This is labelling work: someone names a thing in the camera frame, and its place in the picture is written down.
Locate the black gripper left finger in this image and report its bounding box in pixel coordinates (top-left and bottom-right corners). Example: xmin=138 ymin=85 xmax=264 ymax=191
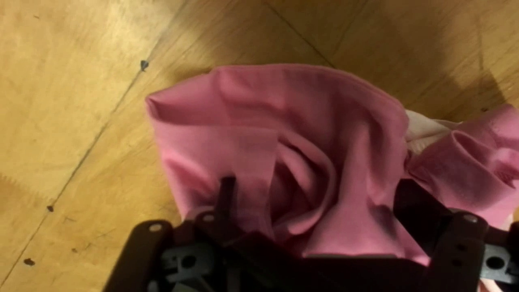
xmin=104 ymin=175 xmax=294 ymax=292

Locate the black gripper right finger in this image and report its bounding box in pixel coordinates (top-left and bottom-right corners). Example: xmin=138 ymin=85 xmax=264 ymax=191
xmin=394 ymin=179 xmax=519 ymax=292

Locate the peach t-shirt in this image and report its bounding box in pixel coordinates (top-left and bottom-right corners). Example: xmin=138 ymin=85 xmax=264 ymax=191
xmin=404 ymin=108 xmax=461 ymax=155

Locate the pink t-shirt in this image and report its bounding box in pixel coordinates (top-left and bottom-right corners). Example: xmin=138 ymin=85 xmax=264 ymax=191
xmin=144 ymin=63 xmax=519 ymax=265

